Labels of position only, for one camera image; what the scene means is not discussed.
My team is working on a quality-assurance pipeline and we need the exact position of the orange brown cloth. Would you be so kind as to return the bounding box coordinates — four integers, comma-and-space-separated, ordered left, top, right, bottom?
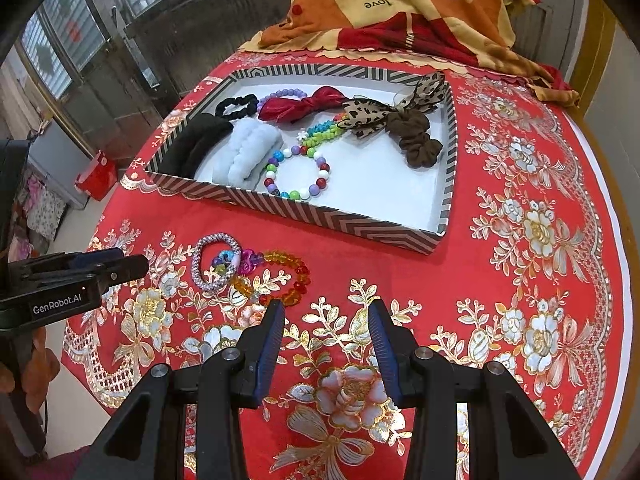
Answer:
0, 331, 62, 412

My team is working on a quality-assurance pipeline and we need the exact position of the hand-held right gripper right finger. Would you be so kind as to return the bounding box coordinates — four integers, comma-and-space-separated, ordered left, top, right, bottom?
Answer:
367, 299, 581, 480

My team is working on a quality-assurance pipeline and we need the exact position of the red box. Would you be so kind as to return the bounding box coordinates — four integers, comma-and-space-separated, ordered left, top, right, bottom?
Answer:
75, 149, 121, 200

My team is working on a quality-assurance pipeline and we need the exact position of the orange crystal bead bracelet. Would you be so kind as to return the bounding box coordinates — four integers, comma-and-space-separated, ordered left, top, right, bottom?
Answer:
230, 249, 311, 307

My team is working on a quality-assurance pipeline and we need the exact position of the orange and red blanket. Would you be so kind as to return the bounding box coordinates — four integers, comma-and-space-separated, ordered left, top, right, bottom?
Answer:
239, 0, 581, 107

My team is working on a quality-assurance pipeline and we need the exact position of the leopard print bow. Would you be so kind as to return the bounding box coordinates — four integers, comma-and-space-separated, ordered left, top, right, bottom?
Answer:
342, 71, 447, 138

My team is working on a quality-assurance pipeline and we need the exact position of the floral cloth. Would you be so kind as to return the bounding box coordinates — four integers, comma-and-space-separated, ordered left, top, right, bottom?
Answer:
12, 172, 68, 256

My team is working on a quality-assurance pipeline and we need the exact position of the black pouch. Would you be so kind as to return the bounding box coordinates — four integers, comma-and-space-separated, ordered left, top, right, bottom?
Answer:
162, 114, 235, 179

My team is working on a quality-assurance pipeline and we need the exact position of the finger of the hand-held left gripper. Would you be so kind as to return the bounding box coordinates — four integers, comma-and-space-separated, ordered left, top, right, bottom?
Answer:
97, 255, 150, 287
70, 247, 126, 267

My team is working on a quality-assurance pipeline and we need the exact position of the metal framed glass door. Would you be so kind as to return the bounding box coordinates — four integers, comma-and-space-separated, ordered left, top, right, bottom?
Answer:
65, 5, 236, 156

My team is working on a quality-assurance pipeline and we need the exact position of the grey pouch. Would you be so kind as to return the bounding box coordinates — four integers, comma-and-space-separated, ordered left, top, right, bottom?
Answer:
212, 119, 278, 192

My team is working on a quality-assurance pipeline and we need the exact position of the window with metal grille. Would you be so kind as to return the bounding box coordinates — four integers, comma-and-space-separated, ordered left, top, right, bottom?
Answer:
20, 0, 108, 96

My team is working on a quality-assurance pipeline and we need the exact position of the purple bead bracelet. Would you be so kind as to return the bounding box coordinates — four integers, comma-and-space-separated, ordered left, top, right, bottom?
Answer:
257, 88, 308, 111

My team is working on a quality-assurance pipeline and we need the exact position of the red embroidered tablecloth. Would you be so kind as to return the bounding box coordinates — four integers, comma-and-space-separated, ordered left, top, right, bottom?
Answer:
60, 50, 623, 480

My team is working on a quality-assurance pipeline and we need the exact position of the brown scrunchie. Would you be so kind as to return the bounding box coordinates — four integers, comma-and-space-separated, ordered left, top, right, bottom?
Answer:
384, 110, 445, 168

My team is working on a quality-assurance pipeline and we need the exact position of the striped cardboard tray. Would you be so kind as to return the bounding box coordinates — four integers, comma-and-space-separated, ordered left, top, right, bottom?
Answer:
144, 64, 458, 256

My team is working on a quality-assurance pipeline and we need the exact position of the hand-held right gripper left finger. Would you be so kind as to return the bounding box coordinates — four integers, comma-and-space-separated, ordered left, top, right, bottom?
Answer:
90, 299, 287, 480

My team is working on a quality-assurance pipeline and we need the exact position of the rainbow bead bracelet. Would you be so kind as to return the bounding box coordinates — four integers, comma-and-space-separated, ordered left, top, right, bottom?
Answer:
295, 115, 351, 153

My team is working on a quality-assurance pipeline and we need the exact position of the lilac woven hair tie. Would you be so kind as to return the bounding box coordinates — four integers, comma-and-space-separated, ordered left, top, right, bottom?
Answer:
191, 232, 243, 291

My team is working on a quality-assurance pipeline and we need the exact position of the black scrunchie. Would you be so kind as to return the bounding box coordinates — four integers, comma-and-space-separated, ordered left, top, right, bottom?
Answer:
215, 94, 260, 122

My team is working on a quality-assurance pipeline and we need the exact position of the white cabinet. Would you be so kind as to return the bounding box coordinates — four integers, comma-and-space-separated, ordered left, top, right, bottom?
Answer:
27, 122, 91, 208

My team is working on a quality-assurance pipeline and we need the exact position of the small colourful bead bracelet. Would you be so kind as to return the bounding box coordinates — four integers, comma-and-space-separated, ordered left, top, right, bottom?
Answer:
212, 247, 263, 278

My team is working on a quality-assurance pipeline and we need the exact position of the red satin bow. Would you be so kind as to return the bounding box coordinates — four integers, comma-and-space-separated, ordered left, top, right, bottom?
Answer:
257, 86, 357, 125

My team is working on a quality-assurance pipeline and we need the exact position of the multicolour round bead bracelet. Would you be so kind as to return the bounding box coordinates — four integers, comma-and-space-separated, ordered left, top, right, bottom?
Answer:
261, 145, 333, 202

